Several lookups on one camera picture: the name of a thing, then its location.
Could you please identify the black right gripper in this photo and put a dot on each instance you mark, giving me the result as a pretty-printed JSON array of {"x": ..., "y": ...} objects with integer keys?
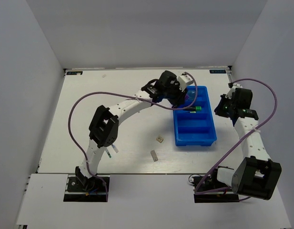
[{"x": 218, "y": 110}]

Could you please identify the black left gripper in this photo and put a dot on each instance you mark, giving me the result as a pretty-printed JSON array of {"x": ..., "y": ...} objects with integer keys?
[{"x": 180, "y": 97}]

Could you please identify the green highlighter marker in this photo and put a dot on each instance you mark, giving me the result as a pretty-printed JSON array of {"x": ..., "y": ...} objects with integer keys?
[{"x": 193, "y": 109}]

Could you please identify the grey white eraser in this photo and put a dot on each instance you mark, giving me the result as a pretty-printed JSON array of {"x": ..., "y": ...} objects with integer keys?
[{"x": 154, "y": 156}]

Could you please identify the pen with white cap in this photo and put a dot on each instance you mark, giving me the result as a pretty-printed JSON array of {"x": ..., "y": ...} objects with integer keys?
[{"x": 115, "y": 148}]

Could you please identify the pen with green tip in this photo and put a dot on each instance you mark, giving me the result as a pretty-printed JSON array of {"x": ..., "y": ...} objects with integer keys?
[{"x": 108, "y": 153}]

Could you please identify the blue tape roll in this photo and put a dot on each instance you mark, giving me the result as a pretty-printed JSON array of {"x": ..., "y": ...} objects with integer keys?
[{"x": 190, "y": 95}]

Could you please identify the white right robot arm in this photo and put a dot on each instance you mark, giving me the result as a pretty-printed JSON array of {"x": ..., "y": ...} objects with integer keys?
[{"x": 257, "y": 175}]

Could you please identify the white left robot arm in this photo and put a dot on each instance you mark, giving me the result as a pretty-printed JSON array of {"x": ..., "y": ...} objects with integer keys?
[{"x": 106, "y": 120}]

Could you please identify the right table label sticker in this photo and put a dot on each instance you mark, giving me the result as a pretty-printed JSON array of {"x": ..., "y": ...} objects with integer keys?
[{"x": 217, "y": 71}]

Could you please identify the table label sticker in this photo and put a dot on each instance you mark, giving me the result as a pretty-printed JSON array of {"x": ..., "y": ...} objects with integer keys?
[
  {"x": 74, "y": 73},
  {"x": 217, "y": 71}
]

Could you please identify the blue compartment tray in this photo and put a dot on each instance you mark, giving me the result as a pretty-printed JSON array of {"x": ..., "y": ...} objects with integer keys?
[{"x": 195, "y": 128}]

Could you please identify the small beige sharpener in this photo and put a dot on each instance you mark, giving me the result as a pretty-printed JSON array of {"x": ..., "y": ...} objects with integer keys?
[{"x": 159, "y": 139}]

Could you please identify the left table label sticker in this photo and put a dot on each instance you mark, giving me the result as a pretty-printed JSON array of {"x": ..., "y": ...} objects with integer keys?
[{"x": 74, "y": 73}]

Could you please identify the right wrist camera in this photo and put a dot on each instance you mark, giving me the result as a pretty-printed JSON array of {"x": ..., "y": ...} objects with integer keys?
[{"x": 232, "y": 87}]

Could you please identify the aluminium table rail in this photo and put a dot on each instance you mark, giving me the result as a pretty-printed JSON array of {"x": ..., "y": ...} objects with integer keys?
[{"x": 249, "y": 136}]

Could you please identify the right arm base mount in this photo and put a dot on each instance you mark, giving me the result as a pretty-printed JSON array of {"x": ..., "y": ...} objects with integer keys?
[{"x": 215, "y": 191}]

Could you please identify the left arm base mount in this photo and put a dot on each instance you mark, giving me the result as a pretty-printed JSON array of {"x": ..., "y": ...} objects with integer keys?
[{"x": 75, "y": 192}]

